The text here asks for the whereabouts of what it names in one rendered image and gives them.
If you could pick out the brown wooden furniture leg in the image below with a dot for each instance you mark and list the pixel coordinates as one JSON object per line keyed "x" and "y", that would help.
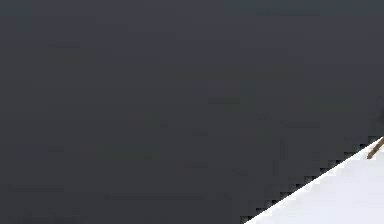
{"x": 376, "y": 149}

